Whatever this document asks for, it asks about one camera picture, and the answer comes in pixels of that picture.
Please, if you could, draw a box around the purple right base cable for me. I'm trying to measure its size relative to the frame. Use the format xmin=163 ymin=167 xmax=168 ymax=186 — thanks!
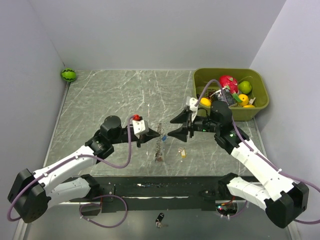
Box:
xmin=219 ymin=199 xmax=250 ymax=221

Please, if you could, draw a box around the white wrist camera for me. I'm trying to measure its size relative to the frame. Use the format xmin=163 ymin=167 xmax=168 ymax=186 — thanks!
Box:
xmin=186 ymin=96 xmax=198 ymax=123
xmin=132 ymin=120 xmax=149 ymax=135

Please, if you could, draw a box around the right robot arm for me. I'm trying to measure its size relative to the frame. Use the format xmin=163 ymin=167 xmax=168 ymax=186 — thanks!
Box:
xmin=168 ymin=97 xmax=309 ymax=229

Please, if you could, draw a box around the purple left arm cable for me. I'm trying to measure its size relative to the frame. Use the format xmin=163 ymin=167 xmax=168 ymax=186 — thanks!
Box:
xmin=6 ymin=116 xmax=137 ymax=222

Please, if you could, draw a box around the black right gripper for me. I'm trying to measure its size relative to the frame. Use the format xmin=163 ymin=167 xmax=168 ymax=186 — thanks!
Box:
xmin=167 ymin=108 xmax=220 ymax=142

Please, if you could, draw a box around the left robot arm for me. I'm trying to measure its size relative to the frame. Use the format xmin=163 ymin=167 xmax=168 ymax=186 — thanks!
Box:
xmin=6 ymin=114 xmax=160 ymax=223

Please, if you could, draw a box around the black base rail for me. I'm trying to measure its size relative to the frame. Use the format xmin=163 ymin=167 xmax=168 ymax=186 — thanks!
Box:
xmin=94 ymin=176 xmax=238 ymax=213

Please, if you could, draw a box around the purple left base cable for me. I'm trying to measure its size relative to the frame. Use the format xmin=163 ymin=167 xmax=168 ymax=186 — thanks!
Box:
xmin=79 ymin=194 xmax=129 ymax=228

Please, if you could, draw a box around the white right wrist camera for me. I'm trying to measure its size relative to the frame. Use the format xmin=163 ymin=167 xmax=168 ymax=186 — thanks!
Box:
xmin=186 ymin=96 xmax=198 ymax=123

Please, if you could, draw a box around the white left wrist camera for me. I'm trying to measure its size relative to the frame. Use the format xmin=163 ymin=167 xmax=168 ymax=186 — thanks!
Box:
xmin=132 ymin=120 xmax=149 ymax=135

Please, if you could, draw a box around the green apple toy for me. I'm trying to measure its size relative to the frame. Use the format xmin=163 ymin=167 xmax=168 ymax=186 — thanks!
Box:
xmin=238 ymin=80 xmax=252 ymax=95

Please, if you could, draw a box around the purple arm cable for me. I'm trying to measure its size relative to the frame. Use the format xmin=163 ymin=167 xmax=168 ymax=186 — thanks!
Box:
xmin=196 ymin=79 xmax=320 ymax=225
xmin=6 ymin=116 xmax=137 ymax=222

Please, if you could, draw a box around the yellow lemon toy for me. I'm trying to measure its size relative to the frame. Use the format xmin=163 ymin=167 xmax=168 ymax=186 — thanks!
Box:
xmin=243 ymin=104 xmax=255 ymax=108

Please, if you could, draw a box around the red dragon fruit toy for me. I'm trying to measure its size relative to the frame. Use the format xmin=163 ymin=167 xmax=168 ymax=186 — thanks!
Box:
xmin=219 ymin=75 xmax=239 ymax=94

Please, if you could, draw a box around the black key fob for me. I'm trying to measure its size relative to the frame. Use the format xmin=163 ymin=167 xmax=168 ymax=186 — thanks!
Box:
xmin=155 ymin=212 xmax=168 ymax=229

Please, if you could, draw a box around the yellow tagged loose key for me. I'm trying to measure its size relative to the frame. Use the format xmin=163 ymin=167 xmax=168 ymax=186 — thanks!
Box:
xmin=176 ymin=147 xmax=187 ymax=158

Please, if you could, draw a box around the olive green plastic bin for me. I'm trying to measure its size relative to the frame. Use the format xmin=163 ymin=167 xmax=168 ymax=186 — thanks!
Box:
xmin=192 ymin=68 xmax=270 ymax=122

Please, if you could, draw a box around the orange fruit toy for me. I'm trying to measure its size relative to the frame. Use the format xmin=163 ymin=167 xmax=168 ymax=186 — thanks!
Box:
xmin=199 ymin=97 xmax=212 ymax=108
xmin=238 ymin=94 xmax=249 ymax=107

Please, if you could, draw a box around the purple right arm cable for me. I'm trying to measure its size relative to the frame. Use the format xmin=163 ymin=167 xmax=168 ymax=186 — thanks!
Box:
xmin=196 ymin=79 xmax=320 ymax=225

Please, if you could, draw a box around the green watermelon ball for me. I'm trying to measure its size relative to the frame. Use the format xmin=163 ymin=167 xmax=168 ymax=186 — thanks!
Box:
xmin=60 ymin=68 xmax=77 ymax=82

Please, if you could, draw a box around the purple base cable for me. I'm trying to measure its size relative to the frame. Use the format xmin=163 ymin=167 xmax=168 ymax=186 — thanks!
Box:
xmin=219 ymin=199 xmax=250 ymax=221
xmin=79 ymin=194 xmax=129 ymax=228

